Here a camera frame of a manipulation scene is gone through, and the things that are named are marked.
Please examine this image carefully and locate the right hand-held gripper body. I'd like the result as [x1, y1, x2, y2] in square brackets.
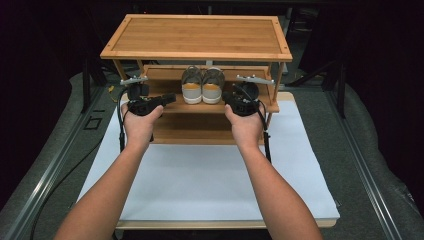
[229, 74, 276, 118]

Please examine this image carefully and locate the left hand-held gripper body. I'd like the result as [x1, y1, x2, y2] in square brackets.
[119, 75, 161, 117]

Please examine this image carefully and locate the beige sneaker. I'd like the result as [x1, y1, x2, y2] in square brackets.
[201, 66, 226, 105]
[180, 65, 204, 105]

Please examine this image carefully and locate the wooden shoe rack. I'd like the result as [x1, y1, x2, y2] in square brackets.
[99, 13, 294, 146]

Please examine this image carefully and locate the person's left hand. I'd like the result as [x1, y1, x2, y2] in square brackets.
[120, 103, 165, 148]

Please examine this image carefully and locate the person's right hand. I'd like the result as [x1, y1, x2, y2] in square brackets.
[224, 104, 266, 149]

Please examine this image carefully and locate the white table mat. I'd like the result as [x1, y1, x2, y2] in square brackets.
[77, 99, 341, 222]

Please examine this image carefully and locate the yellow cable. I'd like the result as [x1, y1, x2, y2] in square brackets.
[107, 85, 120, 103]

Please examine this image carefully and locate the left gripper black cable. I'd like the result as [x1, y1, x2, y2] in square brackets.
[117, 87, 130, 153]

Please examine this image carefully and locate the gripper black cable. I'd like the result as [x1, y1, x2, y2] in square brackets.
[117, 87, 130, 153]
[256, 99, 273, 164]

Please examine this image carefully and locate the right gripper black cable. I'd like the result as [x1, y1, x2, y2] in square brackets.
[256, 99, 273, 164]

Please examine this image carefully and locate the black stand post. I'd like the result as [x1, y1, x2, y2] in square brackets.
[335, 63, 348, 118]
[81, 58, 93, 114]

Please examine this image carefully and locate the aluminium floor rail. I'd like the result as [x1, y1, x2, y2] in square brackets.
[324, 89, 404, 240]
[3, 86, 108, 240]

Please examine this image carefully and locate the black floor cable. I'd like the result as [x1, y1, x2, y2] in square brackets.
[29, 139, 103, 240]

